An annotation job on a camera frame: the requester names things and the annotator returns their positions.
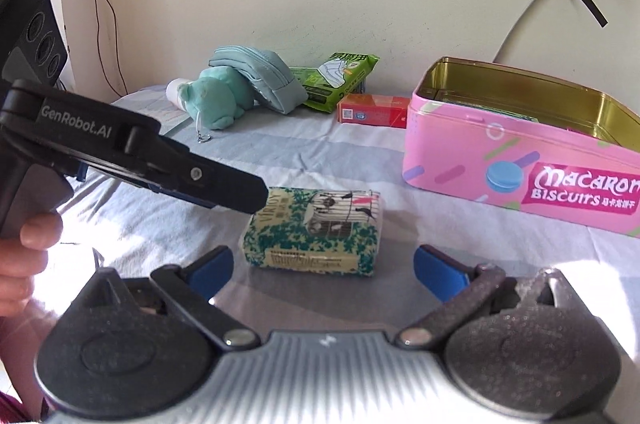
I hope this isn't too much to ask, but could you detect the white power cable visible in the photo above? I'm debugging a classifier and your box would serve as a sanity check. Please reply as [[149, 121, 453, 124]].
[[492, 0, 551, 62]]

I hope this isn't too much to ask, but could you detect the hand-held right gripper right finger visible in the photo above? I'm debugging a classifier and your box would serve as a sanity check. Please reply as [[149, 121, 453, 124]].
[[396, 244, 581, 350]]

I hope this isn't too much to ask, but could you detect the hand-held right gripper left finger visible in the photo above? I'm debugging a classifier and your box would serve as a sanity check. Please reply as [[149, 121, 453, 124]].
[[65, 245, 261, 351]]

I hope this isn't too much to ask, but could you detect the pink biscuit tin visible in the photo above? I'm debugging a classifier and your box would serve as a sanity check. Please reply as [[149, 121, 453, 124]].
[[401, 56, 640, 239]]

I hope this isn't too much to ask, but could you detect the green white flat packet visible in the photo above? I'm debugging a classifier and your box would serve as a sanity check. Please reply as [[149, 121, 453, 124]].
[[440, 87, 541, 123]]

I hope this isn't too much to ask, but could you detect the person's left hand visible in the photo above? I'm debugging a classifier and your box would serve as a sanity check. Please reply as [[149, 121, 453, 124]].
[[0, 211, 64, 320]]

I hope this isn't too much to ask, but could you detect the white pill bottle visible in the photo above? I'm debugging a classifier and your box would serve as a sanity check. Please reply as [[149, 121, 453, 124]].
[[166, 78, 193, 110]]

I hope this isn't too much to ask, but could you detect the red cardboard box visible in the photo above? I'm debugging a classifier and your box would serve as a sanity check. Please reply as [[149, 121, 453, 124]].
[[336, 93, 412, 129]]

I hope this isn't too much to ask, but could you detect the thin black wall cable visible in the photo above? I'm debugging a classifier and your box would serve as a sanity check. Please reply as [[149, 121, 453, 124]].
[[77, 0, 128, 98]]

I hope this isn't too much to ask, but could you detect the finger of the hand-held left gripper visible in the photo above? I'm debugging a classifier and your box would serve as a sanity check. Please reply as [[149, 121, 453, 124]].
[[75, 124, 270, 213]]

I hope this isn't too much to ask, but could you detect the person's left forearm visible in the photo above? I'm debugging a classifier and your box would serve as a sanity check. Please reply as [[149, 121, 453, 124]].
[[0, 317, 53, 420]]

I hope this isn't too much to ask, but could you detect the light blue fabric pouch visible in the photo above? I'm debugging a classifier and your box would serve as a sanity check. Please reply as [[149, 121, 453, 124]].
[[207, 46, 310, 115]]

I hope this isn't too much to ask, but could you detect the teal plush toy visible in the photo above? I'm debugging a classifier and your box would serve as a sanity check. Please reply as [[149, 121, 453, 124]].
[[177, 65, 257, 130]]

